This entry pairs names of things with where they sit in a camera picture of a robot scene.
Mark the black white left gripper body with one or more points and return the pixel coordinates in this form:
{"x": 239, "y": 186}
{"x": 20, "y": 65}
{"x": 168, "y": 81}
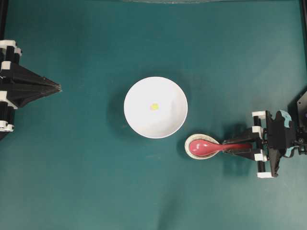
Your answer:
{"x": 10, "y": 54}

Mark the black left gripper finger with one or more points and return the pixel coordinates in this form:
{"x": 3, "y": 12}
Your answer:
{"x": 18, "y": 74}
{"x": 22, "y": 94}

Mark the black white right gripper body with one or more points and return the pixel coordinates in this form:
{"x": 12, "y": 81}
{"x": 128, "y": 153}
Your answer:
{"x": 279, "y": 137}

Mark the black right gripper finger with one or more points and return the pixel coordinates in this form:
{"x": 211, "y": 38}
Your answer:
{"x": 249, "y": 135}
{"x": 252, "y": 154}

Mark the pink ceramic spoon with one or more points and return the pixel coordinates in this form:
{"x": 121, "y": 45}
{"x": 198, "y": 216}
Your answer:
{"x": 203, "y": 148}

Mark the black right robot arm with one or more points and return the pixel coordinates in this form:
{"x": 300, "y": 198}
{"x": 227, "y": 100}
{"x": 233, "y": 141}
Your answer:
{"x": 297, "y": 109}

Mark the speckled beige spoon rest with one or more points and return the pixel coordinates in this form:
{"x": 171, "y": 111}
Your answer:
{"x": 199, "y": 137}

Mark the white ceramic bowl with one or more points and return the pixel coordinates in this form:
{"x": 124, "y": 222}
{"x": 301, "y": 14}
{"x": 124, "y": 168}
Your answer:
{"x": 172, "y": 112}

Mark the yellow hexagonal prism block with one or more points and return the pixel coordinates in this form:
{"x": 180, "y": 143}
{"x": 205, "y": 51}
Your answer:
{"x": 154, "y": 107}

